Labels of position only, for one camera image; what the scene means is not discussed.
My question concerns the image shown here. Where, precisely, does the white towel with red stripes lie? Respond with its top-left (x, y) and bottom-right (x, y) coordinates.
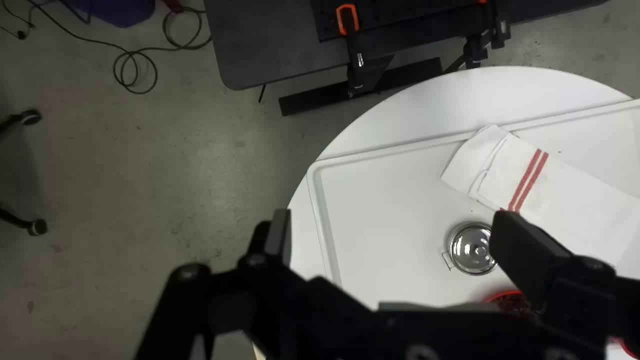
top-left (438, 125), bottom-right (640, 258)

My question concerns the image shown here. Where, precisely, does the black chair base with wheels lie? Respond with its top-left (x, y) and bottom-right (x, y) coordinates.
top-left (0, 109), bottom-right (50, 240)

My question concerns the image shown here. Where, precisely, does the red bowl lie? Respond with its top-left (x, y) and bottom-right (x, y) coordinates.
top-left (484, 287), bottom-right (531, 315)

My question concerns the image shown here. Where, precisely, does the black cart with breadboard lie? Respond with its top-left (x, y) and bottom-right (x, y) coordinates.
top-left (201, 0), bottom-right (608, 92)

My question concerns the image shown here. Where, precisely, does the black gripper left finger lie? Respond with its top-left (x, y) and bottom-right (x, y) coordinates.
top-left (263, 208), bottom-right (294, 268)

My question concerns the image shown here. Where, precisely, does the white plastic tray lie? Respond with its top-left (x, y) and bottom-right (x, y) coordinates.
top-left (305, 99), bottom-right (640, 317)

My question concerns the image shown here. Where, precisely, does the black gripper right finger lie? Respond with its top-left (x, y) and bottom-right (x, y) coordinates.
top-left (490, 208), bottom-right (618, 325)

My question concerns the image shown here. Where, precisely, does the coiled black floor cable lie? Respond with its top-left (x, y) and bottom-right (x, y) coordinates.
top-left (109, 0), bottom-right (215, 96)

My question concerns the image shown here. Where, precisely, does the black stand base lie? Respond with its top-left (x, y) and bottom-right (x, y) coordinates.
top-left (278, 39), bottom-right (445, 118)

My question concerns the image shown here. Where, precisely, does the round silver lidded tin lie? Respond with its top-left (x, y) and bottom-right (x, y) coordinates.
top-left (443, 220), bottom-right (499, 276)

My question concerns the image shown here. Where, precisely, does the blue object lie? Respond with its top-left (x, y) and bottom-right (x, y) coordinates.
top-left (66, 0), bottom-right (158, 30)

